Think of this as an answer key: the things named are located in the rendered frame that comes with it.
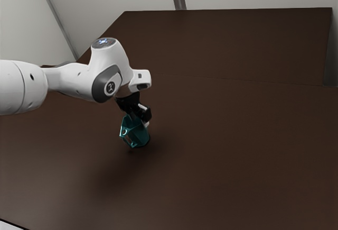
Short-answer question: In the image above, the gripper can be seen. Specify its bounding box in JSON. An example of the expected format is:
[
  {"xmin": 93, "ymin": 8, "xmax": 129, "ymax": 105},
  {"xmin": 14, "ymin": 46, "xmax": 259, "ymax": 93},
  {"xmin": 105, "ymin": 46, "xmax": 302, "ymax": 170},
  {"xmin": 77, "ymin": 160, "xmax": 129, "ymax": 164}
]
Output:
[{"xmin": 114, "ymin": 91, "xmax": 153, "ymax": 128}]

